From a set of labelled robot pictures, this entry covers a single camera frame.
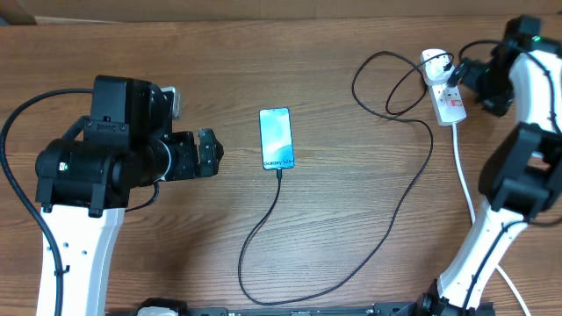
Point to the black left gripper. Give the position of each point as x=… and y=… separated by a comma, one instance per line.
x=185, y=144

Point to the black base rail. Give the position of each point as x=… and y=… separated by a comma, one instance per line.
x=161, y=306

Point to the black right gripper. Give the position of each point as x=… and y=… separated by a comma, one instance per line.
x=499, y=103

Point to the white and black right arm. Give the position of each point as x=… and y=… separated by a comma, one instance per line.
x=522, y=177

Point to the white USB wall charger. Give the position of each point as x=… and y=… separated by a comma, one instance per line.
x=437, y=66

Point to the white power strip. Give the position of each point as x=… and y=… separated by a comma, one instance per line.
x=448, y=104

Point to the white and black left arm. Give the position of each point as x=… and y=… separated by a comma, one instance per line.
x=85, y=179

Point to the dark Samsung Galaxy smartphone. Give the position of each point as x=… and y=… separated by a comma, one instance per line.
x=276, y=139

